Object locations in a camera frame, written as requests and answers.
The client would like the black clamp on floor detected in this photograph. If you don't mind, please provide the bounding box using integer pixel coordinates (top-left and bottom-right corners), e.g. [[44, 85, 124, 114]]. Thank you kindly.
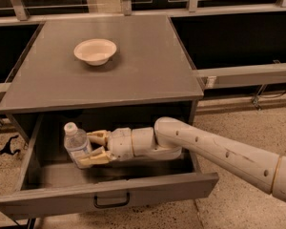
[[0, 135, 20, 156]]

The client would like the metal window railing frame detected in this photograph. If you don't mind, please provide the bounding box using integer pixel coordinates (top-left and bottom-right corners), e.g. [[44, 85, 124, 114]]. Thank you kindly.
[[0, 0, 286, 102]]

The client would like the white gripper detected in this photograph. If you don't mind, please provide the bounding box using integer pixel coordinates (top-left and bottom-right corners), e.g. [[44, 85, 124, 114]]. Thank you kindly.
[[75, 128, 133, 168]]

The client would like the grey metal cabinet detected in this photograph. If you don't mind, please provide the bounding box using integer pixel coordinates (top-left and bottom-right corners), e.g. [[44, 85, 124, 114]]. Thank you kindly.
[[0, 15, 203, 139]]

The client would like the black drawer handle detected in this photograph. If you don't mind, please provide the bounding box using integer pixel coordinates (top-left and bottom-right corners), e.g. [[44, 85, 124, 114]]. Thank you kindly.
[[93, 192, 131, 209]]

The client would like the white paper bowl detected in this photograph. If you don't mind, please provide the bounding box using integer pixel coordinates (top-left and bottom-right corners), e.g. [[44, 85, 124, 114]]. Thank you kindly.
[[73, 39, 117, 66]]

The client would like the clear plastic water bottle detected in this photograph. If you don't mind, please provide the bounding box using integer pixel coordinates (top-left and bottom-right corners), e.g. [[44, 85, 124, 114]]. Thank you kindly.
[[64, 122, 92, 169]]

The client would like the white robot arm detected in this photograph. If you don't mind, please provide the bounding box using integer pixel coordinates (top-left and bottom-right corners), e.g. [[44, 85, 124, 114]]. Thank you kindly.
[[78, 117, 286, 202]]

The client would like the grey open top drawer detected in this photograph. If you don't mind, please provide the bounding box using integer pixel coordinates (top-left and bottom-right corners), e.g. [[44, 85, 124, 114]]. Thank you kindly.
[[0, 107, 218, 220]]

